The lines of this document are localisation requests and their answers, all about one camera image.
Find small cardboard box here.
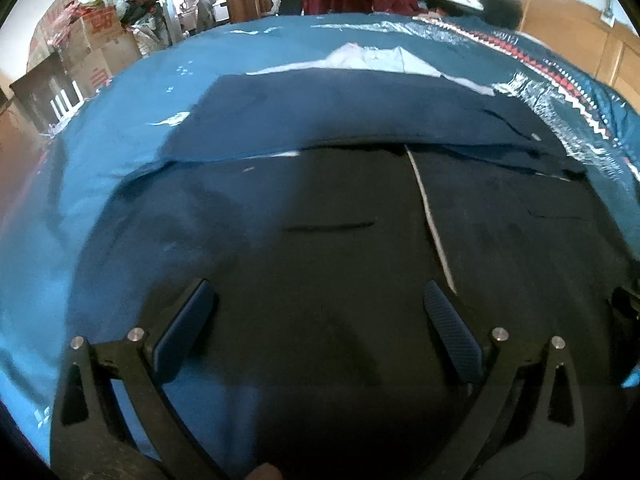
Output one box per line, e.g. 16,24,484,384
64,6,125,65

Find dark navy garment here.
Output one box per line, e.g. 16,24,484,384
70,74,632,480

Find light grey cloth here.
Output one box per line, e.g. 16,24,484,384
247,42,496,97

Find blue patterned bedspread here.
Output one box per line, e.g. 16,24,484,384
0,12,640,480

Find metal door frame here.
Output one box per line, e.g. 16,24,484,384
154,0,187,43

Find wooden headboard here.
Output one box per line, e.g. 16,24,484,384
517,0,640,106

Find white router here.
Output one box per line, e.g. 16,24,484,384
49,79,85,120

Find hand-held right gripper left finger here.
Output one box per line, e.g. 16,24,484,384
50,278,232,480

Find dark flat board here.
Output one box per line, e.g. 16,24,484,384
9,51,87,135

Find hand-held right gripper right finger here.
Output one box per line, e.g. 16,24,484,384
422,280,590,480

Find large cardboard box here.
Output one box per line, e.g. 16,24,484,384
75,34,145,100

